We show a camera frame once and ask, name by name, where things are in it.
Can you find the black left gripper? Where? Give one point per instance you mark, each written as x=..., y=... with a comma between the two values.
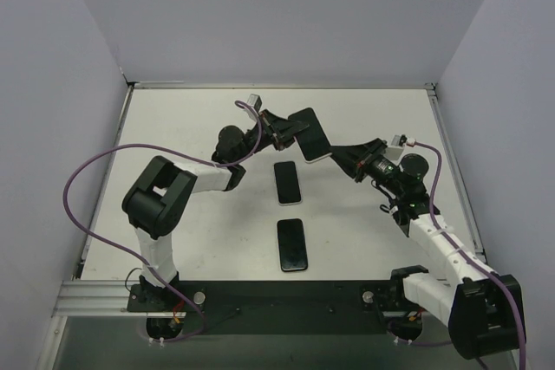
x=274, y=130

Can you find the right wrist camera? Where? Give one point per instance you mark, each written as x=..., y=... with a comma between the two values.
x=396, y=147

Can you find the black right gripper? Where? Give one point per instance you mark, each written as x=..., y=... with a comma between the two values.
x=366, y=160

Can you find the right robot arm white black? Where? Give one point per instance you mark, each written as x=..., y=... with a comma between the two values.
x=482, y=310

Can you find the black phone in clear case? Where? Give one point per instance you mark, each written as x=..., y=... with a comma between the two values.
x=286, y=179

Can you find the aluminium front rail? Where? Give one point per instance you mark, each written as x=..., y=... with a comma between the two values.
x=104, y=298

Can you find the black phone near base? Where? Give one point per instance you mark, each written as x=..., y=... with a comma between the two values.
x=291, y=245

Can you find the black phone with blue back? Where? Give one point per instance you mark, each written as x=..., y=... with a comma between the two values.
x=313, y=142

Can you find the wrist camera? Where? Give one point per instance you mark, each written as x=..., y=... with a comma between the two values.
x=255, y=102
x=396, y=147

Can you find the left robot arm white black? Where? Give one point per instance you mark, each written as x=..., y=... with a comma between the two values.
x=157, y=200

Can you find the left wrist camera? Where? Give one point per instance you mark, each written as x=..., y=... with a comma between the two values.
x=255, y=102

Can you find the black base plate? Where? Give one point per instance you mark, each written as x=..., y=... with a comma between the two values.
x=234, y=323

